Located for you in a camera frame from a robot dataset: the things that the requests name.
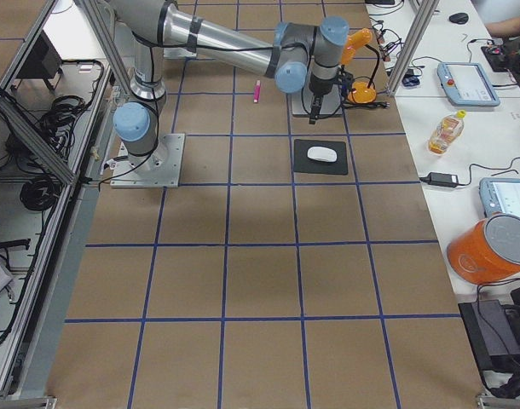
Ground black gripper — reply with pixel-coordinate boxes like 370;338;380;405
309;83;328;124

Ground white computer mouse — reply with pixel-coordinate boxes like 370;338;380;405
306;146;338;163

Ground pink marker pen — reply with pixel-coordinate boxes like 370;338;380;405
253;79;262;103

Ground black mousepad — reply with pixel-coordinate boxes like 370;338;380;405
293;139;349;175

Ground black computer mouse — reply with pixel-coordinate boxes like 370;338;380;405
448;12;469;25

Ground silver closed laptop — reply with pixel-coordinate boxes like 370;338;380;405
291;89;342;118

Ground orange desk lamp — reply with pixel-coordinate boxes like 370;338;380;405
340;28;380;107

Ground orange juice bottle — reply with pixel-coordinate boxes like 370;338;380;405
428;110;467;154

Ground black power adapter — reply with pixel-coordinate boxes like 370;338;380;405
426;172;459;187

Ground upper teach pendant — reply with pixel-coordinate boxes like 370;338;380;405
436;62;500;107

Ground teach pendant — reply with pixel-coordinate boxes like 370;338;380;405
479;177;520;217
436;62;500;107

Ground lower teach pendant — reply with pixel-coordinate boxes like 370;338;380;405
479;177;520;217

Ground orange cylindrical container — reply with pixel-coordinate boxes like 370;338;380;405
447;213;520;285

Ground black box under table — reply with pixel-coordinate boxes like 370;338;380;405
459;300;520;373

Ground black lamp power cable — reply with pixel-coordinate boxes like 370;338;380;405
342;100;390;109

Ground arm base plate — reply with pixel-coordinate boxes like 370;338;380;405
109;133;186;188
164;48;197;60

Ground aluminium frame post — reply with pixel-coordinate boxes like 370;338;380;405
386;0;439;96

